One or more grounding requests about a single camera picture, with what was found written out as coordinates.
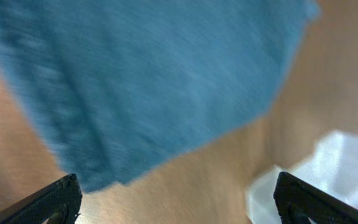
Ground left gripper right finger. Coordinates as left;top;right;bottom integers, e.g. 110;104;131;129
273;172;358;224

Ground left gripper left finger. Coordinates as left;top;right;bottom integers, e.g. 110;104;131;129
0;174;82;224

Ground blue denim jeans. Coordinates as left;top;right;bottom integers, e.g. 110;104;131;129
0;0;319;192

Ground clear plastic storage bin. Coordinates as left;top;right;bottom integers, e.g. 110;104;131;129
246;131;358;223

